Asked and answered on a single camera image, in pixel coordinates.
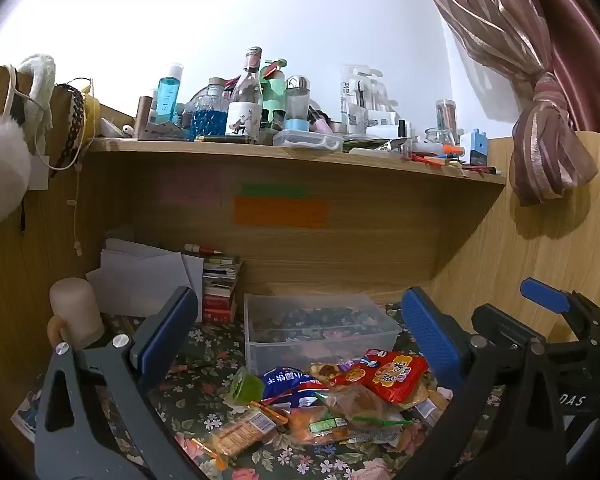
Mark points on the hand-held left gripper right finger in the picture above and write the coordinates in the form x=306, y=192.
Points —
x=430, y=341

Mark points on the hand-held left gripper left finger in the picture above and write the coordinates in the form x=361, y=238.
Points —
x=166, y=331

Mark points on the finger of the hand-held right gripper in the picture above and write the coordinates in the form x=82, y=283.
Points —
x=500, y=322
x=545, y=294

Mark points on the red snack packet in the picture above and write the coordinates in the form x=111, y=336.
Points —
x=397, y=372

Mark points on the clear bread bag green tie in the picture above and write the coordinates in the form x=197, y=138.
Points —
x=360, y=402

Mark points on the lime green jelly packet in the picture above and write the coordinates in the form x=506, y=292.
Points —
x=245, y=387

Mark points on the clear plastic storage box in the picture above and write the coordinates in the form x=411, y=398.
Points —
x=290, y=340

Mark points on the brown biscuit packet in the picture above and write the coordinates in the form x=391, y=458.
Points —
x=240, y=432

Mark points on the blue snack bag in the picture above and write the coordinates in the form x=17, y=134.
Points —
x=285, y=385

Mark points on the orange bread packet green label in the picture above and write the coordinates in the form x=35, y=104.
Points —
x=320, y=425

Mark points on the white paper sheets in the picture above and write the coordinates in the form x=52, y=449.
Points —
x=140, y=280

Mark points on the stack of books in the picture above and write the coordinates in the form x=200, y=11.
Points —
x=221, y=290

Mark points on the red pen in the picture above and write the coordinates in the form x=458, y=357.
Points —
x=202, y=248

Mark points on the white cylinder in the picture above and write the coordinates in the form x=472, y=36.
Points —
x=77, y=310

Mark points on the blue and white box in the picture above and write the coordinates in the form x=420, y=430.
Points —
x=475, y=147

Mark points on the orange sticky note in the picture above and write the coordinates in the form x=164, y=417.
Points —
x=280, y=212

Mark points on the printed magazine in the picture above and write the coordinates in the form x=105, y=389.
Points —
x=26, y=417

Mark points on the orange marker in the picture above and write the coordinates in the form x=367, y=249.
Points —
x=454, y=150

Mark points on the green sticky note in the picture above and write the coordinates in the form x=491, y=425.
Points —
x=272, y=190

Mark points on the small glass jar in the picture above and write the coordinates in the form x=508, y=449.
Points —
x=439, y=137

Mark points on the black pen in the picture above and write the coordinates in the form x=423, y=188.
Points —
x=225, y=138

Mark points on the white paper tag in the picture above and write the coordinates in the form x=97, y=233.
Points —
x=38, y=172

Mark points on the glitter tube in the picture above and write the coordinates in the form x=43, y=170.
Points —
x=445, y=115

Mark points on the wooden shelf board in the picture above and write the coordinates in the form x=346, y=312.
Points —
x=280, y=160

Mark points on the striped pink curtain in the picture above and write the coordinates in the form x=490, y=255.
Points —
x=540, y=85

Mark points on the brown tube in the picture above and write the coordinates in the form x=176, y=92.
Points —
x=143, y=117

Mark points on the glass jar blue beads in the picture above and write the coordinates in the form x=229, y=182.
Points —
x=210, y=117

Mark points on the black beaded headband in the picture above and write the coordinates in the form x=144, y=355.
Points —
x=75, y=125

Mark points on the yellow object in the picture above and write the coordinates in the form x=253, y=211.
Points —
x=92, y=115

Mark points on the white fluffy pom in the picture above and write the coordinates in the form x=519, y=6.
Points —
x=2, y=170

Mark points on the flat clear plastic case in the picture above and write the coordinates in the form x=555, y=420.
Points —
x=307, y=141

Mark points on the blue liquid clear bottle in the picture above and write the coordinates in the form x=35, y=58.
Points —
x=167, y=95

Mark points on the wine bottle white label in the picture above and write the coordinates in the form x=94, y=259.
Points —
x=244, y=105

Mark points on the pink nail polish bottle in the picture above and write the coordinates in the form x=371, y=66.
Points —
x=320, y=122

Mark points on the white packaged items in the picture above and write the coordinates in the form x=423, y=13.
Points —
x=367, y=100

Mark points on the silver cap clear bottle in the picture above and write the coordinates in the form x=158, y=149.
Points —
x=296, y=105

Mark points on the green pump bottle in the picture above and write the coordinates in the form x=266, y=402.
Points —
x=275, y=90

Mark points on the white fluffy headband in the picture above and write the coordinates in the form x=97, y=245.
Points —
x=42, y=80

